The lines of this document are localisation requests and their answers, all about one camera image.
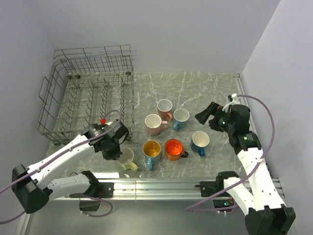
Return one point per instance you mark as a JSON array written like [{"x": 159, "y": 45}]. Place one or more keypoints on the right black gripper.
[{"x": 213, "y": 109}]

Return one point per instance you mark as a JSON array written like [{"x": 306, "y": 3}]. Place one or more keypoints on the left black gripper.
[{"x": 114, "y": 154}]

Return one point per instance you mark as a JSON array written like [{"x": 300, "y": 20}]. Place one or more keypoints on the pale yellow mug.
[{"x": 126, "y": 159}]

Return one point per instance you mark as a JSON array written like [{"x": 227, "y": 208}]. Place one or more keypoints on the light blue yellow-inside mug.
[{"x": 152, "y": 153}]

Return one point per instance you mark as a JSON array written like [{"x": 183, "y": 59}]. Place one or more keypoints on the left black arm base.
[{"x": 105, "y": 190}]

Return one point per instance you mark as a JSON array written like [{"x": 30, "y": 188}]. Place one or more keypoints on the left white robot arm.
[{"x": 36, "y": 185}]

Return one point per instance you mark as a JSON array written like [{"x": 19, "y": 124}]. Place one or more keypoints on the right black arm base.
[{"x": 208, "y": 188}]

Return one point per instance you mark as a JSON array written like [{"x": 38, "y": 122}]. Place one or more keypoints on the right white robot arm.
[{"x": 264, "y": 209}]

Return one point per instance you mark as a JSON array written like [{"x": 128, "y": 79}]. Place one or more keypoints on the blue patterned mug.
[{"x": 181, "y": 117}]

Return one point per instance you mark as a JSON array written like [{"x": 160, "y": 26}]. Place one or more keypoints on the dark blue white-inside mug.
[{"x": 199, "y": 141}]

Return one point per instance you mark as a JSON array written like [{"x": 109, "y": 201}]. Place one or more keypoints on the salmon pink mug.
[{"x": 164, "y": 107}]

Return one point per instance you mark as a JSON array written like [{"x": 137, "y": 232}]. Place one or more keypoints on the light pink mug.
[{"x": 154, "y": 124}]

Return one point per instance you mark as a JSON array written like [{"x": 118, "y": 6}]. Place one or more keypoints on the orange enamel mug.
[{"x": 174, "y": 150}]

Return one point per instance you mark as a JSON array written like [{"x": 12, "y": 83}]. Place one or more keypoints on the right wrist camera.
[{"x": 232, "y": 100}]

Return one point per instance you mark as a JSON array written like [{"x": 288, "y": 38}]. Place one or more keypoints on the aluminium mounting rail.
[{"x": 135, "y": 189}]

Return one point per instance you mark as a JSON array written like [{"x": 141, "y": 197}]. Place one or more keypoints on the grey wire dish rack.
[{"x": 85, "y": 85}]

